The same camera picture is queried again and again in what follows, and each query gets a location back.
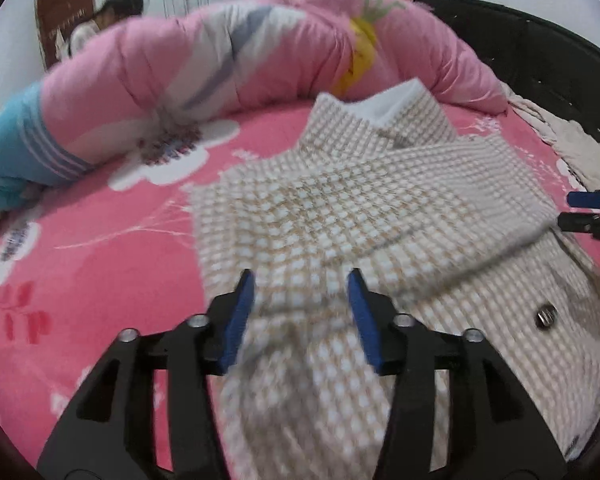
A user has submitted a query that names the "beige checked knit coat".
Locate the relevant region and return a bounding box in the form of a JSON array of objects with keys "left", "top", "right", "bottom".
[{"left": 187, "top": 77, "right": 600, "bottom": 480}]

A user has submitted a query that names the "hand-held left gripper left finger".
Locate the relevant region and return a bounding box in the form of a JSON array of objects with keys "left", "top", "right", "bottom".
[{"left": 36, "top": 268, "right": 257, "bottom": 480}]

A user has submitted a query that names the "pink and blue quilt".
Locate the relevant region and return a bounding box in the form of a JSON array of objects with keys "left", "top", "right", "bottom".
[{"left": 0, "top": 0, "right": 511, "bottom": 211}]

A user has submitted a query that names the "cream knitted sweater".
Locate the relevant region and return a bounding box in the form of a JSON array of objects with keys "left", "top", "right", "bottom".
[{"left": 502, "top": 82, "right": 600, "bottom": 193}]

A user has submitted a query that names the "pink floral bed sheet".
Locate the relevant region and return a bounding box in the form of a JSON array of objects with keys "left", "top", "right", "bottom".
[{"left": 0, "top": 102, "right": 600, "bottom": 471}]

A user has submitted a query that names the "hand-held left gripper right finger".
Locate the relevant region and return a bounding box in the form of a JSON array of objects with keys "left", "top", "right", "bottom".
[{"left": 346, "top": 267, "right": 568, "bottom": 480}]

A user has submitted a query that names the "brown door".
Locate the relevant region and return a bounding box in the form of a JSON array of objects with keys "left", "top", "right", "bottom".
[{"left": 35, "top": 0, "right": 98, "bottom": 71}]

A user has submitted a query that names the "black headboard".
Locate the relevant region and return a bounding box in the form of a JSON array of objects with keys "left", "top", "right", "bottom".
[{"left": 415, "top": 0, "right": 600, "bottom": 148}]

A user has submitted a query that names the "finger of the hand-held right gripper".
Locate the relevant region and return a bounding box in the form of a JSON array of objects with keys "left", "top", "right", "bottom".
[
  {"left": 566, "top": 187, "right": 600, "bottom": 209},
  {"left": 556, "top": 210, "right": 600, "bottom": 253}
]

